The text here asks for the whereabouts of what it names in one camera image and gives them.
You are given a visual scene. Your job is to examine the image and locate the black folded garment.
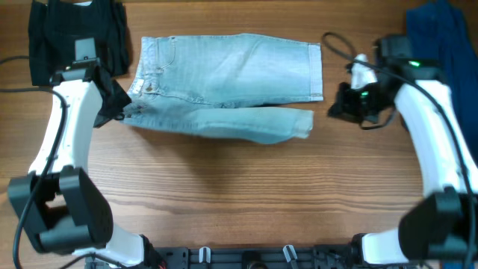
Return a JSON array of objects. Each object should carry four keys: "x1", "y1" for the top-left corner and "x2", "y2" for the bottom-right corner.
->
[{"x1": 28, "y1": 0, "x2": 129, "y2": 86}]

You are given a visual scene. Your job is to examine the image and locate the right black cable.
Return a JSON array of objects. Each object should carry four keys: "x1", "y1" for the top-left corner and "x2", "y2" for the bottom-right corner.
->
[{"x1": 321, "y1": 31, "x2": 478, "y2": 269}]

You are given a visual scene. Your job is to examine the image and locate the black cable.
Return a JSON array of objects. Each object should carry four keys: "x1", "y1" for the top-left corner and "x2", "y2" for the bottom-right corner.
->
[
  {"x1": 321, "y1": 31, "x2": 478, "y2": 269},
  {"x1": 0, "y1": 55, "x2": 98, "y2": 269}
]

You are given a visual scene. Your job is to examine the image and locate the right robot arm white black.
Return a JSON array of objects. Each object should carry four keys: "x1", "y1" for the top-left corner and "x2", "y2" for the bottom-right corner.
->
[{"x1": 328, "y1": 35, "x2": 477, "y2": 268}]

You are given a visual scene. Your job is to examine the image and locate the left black cable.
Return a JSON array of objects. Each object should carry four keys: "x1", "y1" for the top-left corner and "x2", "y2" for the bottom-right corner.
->
[{"x1": 0, "y1": 55, "x2": 98, "y2": 269}]

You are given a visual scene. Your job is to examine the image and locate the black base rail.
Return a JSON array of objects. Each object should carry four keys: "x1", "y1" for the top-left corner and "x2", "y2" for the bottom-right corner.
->
[{"x1": 84, "y1": 244, "x2": 418, "y2": 269}]

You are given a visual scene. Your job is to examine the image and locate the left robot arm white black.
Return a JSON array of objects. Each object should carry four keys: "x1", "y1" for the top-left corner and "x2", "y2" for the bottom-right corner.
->
[{"x1": 7, "y1": 37, "x2": 146, "y2": 268}]

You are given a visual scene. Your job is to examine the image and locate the light blue denim shorts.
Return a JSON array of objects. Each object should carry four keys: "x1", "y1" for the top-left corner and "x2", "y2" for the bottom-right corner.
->
[{"x1": 123, "y1": 34, "x2": 323, "y2": 144}]

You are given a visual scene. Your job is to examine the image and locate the dark blue garment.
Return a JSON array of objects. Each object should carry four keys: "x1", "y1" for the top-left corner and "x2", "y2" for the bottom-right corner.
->
[{"x1": 406, "y1": 1, "x2": 477, "y2": 161}]

